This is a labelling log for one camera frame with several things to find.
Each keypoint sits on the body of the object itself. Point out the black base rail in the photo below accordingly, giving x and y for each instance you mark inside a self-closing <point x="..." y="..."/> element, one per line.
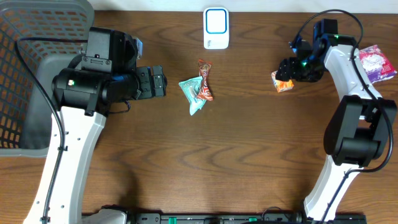
<point x="233" y="218"/>

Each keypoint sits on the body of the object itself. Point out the dark grey plastic basket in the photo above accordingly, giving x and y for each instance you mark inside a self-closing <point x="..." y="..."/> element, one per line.
<point x="38" y="39"/>

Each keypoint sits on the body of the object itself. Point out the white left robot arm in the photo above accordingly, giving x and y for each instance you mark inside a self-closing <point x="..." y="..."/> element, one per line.
<point x="82" y="94"/>

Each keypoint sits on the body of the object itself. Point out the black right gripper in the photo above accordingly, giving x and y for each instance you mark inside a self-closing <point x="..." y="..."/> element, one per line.
<point x="288" y="68"/>

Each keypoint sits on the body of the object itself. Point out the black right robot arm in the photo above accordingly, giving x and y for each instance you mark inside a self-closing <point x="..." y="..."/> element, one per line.
<point x="360" y="128"/>

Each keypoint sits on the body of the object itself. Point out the teal wrapper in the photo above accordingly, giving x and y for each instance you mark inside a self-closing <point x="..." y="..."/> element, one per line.
<point x="191" y="88"/>

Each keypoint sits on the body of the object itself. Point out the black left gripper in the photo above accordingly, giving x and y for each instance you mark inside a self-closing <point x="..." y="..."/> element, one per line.
<point x="156" y="81"/>

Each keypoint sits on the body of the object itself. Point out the red purple snack bag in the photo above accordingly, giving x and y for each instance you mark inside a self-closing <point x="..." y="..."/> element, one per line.
<point x="376" y="65"/>

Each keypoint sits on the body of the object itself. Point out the orange tissue pack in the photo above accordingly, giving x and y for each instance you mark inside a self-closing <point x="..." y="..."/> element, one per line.
<point x="281" y="85"/>

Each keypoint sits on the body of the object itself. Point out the white barcode scanner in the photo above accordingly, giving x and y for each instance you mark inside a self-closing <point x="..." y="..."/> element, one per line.
<point x="216" y="28"/>

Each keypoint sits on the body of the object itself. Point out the brown orange candy bar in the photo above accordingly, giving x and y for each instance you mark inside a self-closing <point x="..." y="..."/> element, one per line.
<point x="204" y="70"/>

